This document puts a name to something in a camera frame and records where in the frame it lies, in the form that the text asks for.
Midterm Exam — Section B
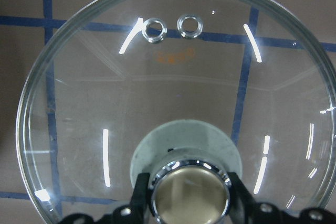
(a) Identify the glass pot lid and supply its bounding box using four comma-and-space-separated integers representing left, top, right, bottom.
16, 0, 335, 223

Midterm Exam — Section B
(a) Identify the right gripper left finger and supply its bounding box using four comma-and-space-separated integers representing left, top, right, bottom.
60, 173, 150, 224

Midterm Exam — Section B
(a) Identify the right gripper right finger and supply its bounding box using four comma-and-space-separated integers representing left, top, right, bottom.
228, 172, 335, 224

